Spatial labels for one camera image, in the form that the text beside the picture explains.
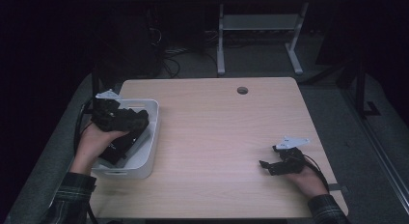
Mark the dark metal stand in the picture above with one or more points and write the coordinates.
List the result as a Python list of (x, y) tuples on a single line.
[(360, 89)]

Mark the white plastic bin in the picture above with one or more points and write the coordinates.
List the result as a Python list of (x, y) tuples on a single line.
[(144, 159)]

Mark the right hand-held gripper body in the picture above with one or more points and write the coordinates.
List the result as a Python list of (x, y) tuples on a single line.
[(292, 162)]

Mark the white metal table frame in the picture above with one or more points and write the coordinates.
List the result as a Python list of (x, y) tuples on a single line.
[(260, 22)]

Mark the aluminium floor rail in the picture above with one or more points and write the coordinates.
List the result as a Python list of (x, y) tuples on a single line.
[(379, 153)]

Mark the person's left hand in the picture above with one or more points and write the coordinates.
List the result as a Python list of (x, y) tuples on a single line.
[(88, 150)]

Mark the black fingerless glove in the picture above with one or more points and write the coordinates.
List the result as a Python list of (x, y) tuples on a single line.
[(119, 150)]

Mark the person's right hand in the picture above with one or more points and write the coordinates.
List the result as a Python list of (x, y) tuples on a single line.
[(308, 183)]

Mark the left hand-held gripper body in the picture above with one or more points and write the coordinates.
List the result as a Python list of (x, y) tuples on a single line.
[(109, 117)]

